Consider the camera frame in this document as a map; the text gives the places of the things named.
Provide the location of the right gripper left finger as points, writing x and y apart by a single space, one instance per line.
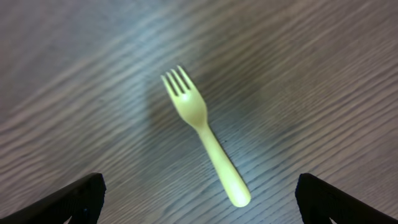
80 202

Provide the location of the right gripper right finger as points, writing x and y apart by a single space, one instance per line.
321 203

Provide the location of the yellow plastic fork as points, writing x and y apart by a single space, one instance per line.
191 107

